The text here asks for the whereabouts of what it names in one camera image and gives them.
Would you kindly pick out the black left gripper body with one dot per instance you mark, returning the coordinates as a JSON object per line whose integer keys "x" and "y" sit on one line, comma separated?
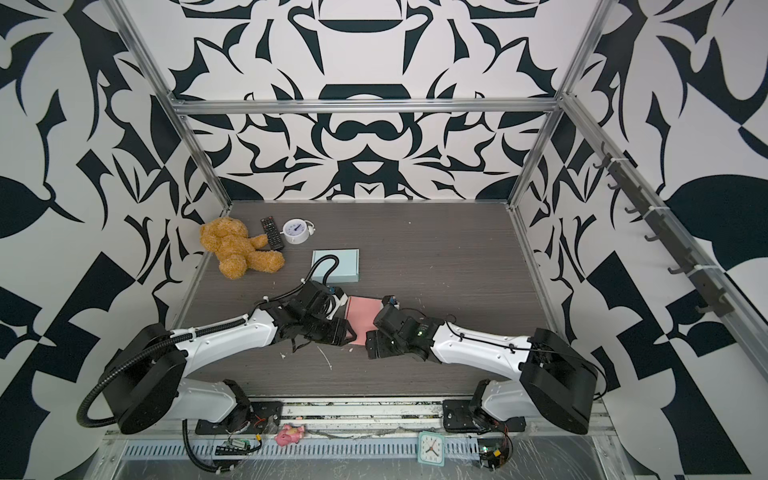
{"x": 319, "y": 329}

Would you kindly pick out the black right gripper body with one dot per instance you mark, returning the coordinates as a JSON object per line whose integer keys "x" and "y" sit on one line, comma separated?
{"x": 384, "y": 346}

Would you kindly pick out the pink paper boxes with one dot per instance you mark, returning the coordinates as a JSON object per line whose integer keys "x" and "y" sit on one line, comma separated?
{"x": 360, "y": 313}

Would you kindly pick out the light blue paper box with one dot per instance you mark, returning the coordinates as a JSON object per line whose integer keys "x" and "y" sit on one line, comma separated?
{"x": 347, "y": 270}

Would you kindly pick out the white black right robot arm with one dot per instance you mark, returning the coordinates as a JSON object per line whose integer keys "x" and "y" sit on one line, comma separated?
{"x": 542, "y": 374}

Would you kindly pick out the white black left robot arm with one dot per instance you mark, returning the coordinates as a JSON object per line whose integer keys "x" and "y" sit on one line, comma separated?
{"x": 150, "y": 380}

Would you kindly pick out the black remote control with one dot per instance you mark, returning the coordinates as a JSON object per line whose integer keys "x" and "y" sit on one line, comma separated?
{"x": 273, "y": 233}

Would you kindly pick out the white round alarm clock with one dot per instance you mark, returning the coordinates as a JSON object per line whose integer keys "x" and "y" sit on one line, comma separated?
{"x": 297, "y": 231}

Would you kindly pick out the brown teddy bear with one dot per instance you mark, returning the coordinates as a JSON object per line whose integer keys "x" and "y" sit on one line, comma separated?
{"x": 237, "y": 252}

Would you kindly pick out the pink small toy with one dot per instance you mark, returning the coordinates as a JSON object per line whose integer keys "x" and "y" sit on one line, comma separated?
{"x": 289, "y": 434}

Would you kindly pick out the green square clock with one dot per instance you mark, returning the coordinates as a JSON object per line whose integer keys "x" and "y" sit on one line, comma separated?
{"x": 431, "y": 449}

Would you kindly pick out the small electronics board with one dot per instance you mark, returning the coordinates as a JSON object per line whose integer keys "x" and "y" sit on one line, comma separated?
{"x": 495, "y": 452}

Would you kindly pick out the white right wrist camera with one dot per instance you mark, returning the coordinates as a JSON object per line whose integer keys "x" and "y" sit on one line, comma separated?
{"x": 390, "y": 300}

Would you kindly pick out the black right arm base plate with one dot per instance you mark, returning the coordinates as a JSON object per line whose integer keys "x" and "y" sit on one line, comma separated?
{"x": 458, "y": 416}

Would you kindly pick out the white slotted cable duct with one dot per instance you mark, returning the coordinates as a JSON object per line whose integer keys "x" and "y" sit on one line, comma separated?
{"x": 461, "y": 448}

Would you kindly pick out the black wall hook rail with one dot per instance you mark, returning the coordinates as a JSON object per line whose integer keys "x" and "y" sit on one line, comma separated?
{"x": 669, "y": 231}

